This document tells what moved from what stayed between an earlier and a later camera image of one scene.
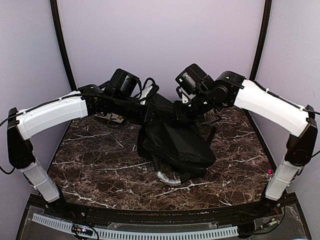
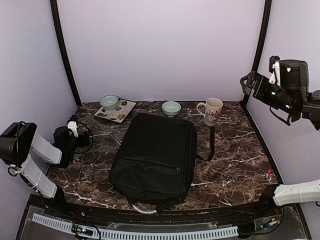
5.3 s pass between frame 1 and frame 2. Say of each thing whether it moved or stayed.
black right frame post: stayed
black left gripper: moved
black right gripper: moved
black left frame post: stayed
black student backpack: moved
